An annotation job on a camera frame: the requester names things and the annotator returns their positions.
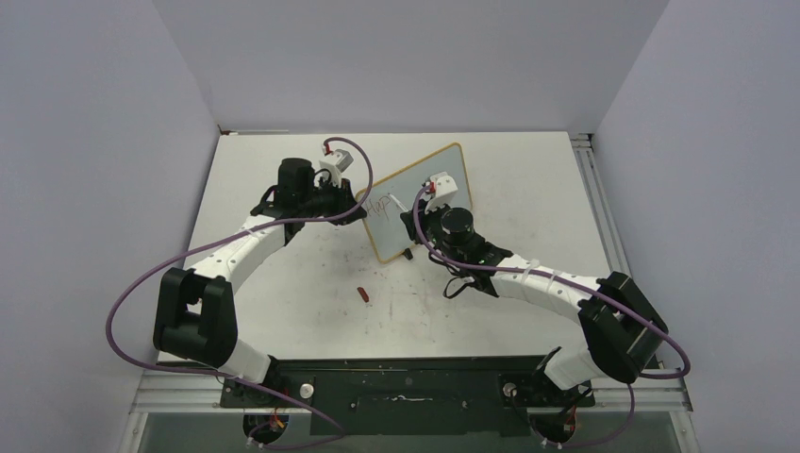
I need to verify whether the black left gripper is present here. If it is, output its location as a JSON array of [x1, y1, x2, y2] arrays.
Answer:
[[300, 176, 367, 227]]

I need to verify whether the aluminium rail right side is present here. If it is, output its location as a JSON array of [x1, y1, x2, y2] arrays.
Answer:
[[569, 133, 630, 276]]

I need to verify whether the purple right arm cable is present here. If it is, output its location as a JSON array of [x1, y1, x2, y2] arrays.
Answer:
[[412, 182, 692, 450]]

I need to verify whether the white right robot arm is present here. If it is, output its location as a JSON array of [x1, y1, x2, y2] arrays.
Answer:
[[400, 196, 668, 404]]

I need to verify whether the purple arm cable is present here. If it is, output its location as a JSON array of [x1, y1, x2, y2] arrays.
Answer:
[[412, 182, 692, 450], [105, 136, 375, 453]]

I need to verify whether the red marker cap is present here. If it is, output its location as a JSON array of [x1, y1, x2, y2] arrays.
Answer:
[[357, 287, 370, 303]]

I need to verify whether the aluminium rail front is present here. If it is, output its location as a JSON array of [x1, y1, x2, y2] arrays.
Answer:
[[129, 371, 692, 414]]

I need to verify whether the white red whiteboard marker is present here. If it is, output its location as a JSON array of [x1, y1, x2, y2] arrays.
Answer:
[[389, 193, 408, 212]]

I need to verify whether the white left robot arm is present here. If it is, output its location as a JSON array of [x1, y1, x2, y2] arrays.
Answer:
[[153, 150, 366, 407]]

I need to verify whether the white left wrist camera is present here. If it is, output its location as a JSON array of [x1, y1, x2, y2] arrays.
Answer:
[[319, 149, 354, 188]]

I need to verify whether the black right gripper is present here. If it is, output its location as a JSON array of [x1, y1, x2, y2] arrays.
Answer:
[[403, 195, 464, 268]]

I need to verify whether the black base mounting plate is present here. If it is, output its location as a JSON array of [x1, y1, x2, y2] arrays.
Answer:
[[220, 353, 658, 439]]

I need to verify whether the aluminium rail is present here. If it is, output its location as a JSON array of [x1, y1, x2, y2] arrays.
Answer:
[[569, 133, 630, 276], [129, 371, 692, 414]]

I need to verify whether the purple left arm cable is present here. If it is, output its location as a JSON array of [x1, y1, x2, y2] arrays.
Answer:
[[105, 136, 375, 453]]

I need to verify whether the yellow framed whiteboard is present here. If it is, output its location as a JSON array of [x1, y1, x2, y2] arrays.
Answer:
[[356, 143, 473, 264]]

